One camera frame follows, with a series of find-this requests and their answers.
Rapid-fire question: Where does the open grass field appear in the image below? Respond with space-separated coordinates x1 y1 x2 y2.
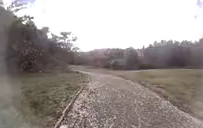
103 67 203 125

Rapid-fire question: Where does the distant row of trees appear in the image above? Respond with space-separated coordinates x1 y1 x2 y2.
70 37 203 71

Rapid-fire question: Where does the grey gravel-strewn paved path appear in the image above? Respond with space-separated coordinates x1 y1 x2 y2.
57 65 203 128

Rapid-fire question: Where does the grass verge beside trees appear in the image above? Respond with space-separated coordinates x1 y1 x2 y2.
0 69 90 128

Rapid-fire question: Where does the wood of trees and bushes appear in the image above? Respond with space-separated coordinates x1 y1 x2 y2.
0 0 81 75

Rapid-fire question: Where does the path kerb edge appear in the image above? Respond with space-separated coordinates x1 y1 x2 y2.
53 70 87 128

